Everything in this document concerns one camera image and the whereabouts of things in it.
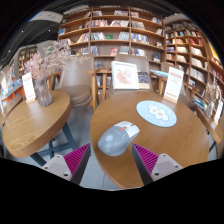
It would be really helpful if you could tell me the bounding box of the low book display shelf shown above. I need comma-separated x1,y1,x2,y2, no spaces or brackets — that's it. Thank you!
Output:
0,63,25,113

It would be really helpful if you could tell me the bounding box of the small wooden book shelf unit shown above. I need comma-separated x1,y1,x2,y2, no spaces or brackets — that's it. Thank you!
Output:
17,44,38,78

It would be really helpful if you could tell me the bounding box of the dark covered book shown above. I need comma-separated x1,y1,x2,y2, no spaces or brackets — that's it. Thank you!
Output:
137,71,151,90

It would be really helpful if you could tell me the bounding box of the round wooden side table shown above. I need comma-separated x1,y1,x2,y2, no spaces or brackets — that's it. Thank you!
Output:
191,96,224,161
2,89,79,168

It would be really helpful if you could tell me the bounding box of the white and orange sign card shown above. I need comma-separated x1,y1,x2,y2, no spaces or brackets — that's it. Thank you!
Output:
213,98,224,125
21,72,37,103

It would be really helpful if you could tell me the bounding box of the white framed flower picture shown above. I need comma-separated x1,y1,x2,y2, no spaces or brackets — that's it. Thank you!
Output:
110,60,140,91

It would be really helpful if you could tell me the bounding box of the glass vase with pink flowers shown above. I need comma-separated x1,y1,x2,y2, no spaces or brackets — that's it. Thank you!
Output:
23,40,91,108

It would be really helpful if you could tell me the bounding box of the brown wooden armchair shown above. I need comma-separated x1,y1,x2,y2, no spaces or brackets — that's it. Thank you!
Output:
46,54,101,111
88,54,158,101
149,61,198,111

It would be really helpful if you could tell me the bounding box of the curved wooden book shelf unit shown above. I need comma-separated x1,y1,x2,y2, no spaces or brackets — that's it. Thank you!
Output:
164,19,224,113

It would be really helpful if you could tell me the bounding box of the large wooden book shelf unit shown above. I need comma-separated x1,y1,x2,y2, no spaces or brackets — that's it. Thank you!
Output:
57,5,167,66

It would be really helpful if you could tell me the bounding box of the white hanging ceiling panel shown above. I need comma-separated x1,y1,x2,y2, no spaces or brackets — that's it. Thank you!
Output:
29,10,64,24

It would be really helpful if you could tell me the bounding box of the grey computer mouse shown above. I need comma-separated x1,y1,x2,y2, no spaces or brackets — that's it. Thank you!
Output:
96,120,141,157

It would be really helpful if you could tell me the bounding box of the stack of books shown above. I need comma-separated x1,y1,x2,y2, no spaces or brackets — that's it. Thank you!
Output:
191,94,210,112

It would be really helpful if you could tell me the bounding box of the round light blue mouse pad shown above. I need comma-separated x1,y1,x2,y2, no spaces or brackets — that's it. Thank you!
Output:
135,100,178,129

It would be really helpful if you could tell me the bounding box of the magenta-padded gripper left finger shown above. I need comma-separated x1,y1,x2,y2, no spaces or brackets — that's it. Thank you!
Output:
41,143,92,186

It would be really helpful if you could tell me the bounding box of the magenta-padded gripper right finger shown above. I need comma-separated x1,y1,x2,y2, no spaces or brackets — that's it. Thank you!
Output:
131,143,184,186

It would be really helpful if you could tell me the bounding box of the glass vase with pale flowers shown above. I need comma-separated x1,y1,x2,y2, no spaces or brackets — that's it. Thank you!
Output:
204,71,222,120

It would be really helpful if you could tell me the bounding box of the white and orange sign stand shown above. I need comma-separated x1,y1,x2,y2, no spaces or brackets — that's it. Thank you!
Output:
163,66,185,104

